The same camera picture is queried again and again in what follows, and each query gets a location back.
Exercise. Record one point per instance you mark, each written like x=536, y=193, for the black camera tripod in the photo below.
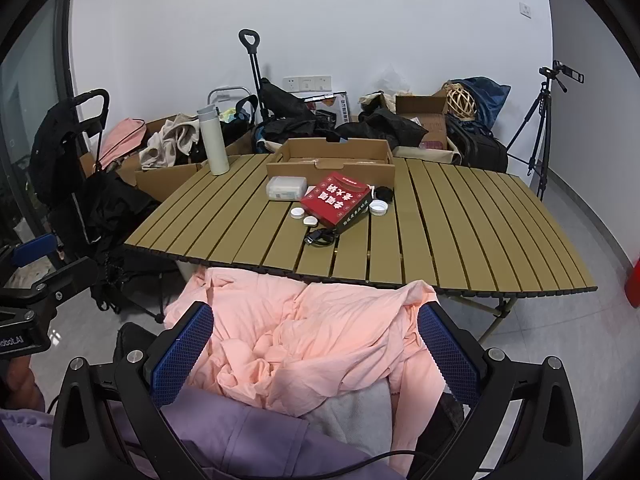
x=538, y=162

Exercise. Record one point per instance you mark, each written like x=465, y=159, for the grey cloth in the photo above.
x=361, y=418

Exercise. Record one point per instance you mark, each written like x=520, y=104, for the black trolley handle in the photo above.
x=250, y=40

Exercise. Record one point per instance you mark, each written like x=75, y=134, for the white round jar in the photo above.
x=378, y=208

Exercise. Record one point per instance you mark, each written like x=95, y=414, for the white earbud case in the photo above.
x=310, y=221

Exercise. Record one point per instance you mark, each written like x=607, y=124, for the black backpack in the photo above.
x=477, y=146

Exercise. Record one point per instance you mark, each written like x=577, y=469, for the tan slatted folding table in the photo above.
x=464, y=231

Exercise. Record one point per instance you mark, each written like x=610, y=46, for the cardboard box right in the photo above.
x=428, y=112

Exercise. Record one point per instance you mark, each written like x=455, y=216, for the pink garment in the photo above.
x=288, y=346

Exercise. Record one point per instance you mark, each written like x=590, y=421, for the purple jacket sleeve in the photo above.
x=218, y=431

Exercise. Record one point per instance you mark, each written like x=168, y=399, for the white thermos bottle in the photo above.
x=213, y=140

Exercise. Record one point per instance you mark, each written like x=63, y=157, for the wall socket strip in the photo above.
x=307, y=83

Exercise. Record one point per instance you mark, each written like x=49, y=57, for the large cardboard box left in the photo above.
x=158, y=183

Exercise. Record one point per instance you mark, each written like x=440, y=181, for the black clothes pile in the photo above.
x=291, y=118

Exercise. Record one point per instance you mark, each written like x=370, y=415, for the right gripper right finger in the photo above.
x=544, y=442

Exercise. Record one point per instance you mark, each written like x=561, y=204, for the brown cardboard tray box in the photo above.
x=364, y=160

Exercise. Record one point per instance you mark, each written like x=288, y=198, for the beige cloth bundle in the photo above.
x=177, y=136

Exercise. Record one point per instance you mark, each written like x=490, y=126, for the red bucket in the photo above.
x=632, y=286

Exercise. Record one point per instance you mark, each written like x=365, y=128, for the clear plastic storage box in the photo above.
x=286, y=188

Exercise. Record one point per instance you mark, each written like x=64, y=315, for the black cloth pouch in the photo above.
x=384, y=194

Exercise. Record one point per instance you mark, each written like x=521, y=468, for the round white lid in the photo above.
x=297, y=213

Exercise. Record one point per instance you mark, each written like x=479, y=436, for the pink bag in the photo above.
x=124, y=138

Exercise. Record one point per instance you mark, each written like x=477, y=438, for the red book box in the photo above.
x=337, y=201

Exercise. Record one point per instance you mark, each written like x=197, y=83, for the person left hand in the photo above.
x=24, y=391

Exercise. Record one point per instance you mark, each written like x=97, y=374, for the black folding cart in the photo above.
x=91, y=214

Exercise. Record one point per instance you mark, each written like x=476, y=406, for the blue bag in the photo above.
x=489, y=97

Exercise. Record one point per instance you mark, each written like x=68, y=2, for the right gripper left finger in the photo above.
x=86, y=442

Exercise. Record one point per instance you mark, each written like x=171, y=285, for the woven bamboo basket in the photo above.
x=460, y=101

